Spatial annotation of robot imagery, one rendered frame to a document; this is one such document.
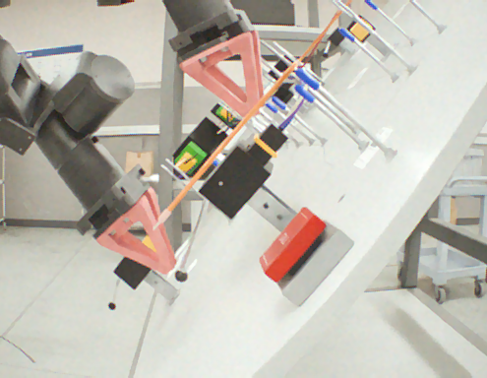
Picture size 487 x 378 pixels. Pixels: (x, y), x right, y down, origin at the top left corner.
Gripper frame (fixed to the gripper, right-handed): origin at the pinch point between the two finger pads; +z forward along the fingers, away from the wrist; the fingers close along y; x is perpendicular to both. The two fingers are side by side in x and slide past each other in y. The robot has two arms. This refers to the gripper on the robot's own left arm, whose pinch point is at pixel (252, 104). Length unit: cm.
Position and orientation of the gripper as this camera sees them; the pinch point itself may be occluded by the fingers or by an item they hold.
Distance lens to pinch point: 62.3
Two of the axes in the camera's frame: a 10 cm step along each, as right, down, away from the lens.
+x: -8.9, 4.2, 2.0
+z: 4.5, 8.8, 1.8
